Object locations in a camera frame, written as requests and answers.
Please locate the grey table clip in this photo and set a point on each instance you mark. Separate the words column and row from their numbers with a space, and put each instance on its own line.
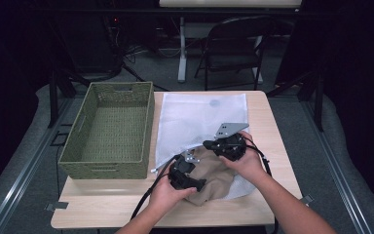
column 306, row 199
column 57, row 205

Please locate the black equipment with red light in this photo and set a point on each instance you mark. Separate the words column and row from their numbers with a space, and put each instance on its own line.
column 91, row 45

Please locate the white desk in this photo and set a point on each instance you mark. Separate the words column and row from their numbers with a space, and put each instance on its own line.
column 182, row 48

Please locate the beige cloth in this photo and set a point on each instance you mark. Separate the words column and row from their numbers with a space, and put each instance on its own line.
column 217, row 182

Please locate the white mesh laundry bag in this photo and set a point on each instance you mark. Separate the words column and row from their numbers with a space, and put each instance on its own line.
column 191, row 120

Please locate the person's left hand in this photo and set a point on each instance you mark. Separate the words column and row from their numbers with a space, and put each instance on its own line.
column 164, row 198

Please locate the black folding chair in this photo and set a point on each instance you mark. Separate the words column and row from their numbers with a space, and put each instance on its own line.
column 233, row 48

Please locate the black square bracket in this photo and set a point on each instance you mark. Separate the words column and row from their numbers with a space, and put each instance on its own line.
column 53, row 139

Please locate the person's right hand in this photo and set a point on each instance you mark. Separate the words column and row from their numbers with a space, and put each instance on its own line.
column 250, row 164

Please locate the green woven basket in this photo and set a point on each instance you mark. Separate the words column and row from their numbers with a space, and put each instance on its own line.
column 110, row 130

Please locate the aluminium rail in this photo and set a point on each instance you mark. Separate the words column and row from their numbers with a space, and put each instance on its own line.
column 22, row 175
column 337, row 169

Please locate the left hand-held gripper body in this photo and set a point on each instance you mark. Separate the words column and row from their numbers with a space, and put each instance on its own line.
column 180, row 172

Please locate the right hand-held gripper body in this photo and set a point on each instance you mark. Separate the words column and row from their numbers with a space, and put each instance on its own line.
column 232, row 146

